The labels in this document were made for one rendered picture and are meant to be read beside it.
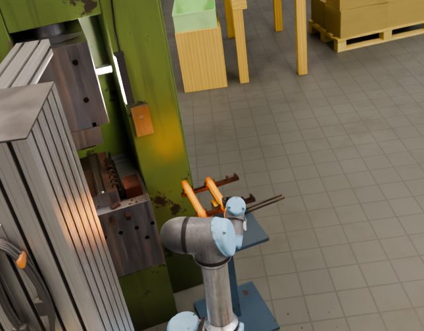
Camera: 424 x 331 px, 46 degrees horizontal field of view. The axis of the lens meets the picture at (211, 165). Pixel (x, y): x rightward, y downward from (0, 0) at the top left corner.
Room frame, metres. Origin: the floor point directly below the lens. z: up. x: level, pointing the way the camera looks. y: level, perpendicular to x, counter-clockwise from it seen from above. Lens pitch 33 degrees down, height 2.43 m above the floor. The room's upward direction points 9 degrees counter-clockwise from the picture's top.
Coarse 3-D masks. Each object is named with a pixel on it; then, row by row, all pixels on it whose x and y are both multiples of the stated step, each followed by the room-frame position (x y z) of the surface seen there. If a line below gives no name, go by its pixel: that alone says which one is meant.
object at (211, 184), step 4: (208, 180) 2.15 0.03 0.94; (208, 184) 2.12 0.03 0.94; (212, 184) 2.11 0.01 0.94; (212, 188) 2.07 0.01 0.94; (216, 188) 2.07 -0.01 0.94; (212, 192) 2.06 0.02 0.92; (216, 192) 2.03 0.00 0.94; (216, 196) 2.00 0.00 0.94; (220, 196) 2.00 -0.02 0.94; (220, 200) 1.97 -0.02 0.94
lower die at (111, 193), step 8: (96, 152) 2.51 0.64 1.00; (104, 152) 2.51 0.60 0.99; (80, 160) 2.47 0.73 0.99; (88, 160) 2.45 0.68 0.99; (88, 168) 2.37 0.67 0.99; (104, 168) 2.34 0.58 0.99; (88, 176) 2.29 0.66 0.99; (104, 176) 2.26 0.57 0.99; (112, 176) 2.25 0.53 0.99; (88, 184) 2.21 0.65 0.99; (96, 184) 2.18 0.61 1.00; (104, 184) 2.17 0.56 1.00; (96, 192) 2.12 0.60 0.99; (112, 192) 2.11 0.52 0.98; (96, 200) 2.09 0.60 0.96; (104, 200) 2.10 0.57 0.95; (112, 200) 2.11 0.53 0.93; (96, 208) 2.09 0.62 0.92
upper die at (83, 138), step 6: (96, 126) 2.11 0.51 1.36; (78, 132) 2.09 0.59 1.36; (84, 132) 2.10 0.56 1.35; (90, 132) 2.11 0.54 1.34; (96, 132) 2.11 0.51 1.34; (72, 138) 2.08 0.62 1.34; (78, 138) 2.09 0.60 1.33; (84, 138) 2.10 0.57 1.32; (90, 138) 2.10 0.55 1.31; (96, 138) 2.11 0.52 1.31; (102, 138) 2.12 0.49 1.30; (78, 144) 2.09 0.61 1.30; (84, 144) 2.09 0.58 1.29; (90, 144) 2.10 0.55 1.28; (96, 144) 2.11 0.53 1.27
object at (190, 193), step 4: (184, 184) 2.15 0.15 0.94; (188, 184) 2.15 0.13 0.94; (184, 188) 2.13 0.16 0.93; (188, 188) 2.11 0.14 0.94; (188, 192) 2.07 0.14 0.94; (192, 192) 2.07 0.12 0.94; (188, 196) 2.07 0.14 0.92; (192, 196) 2.03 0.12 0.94; (192, 200) 2.00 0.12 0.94; (196, 200) 1.99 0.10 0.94; (196, 204) 1.96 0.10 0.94; (196, 208) 1.93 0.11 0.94; (200, 208) 1.93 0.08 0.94; (200, 212) 1.90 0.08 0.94; (204, 212) 1.89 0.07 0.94; (200, 216) 1.87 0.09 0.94; (204, 216) 1.86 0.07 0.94; (208, 216) 1.85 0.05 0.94
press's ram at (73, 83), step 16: (16, 32) 2.42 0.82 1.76; (64, 32) 2.30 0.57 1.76; (80, 32) 2.27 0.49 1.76; (64, 48) 2.10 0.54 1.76; (80, 48) 2.12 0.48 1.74; (48, 64) 2.08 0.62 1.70; (64, 64) 2.10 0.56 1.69; (80, 64) 2.12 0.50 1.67; (48, 80) 2.08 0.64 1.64; (64, 80) 2.10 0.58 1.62; (80, 80) 2.11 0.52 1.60; (96, 80) 2.13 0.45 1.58; (64, 96) 2.09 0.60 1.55; (80, 96) 2.11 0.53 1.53; (96, 96) 2.12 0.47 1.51; (64, 112) 2.09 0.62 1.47; (80, 112) 2.10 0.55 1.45; (96, 112) 2.12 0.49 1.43; (80, 128) 2.10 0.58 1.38
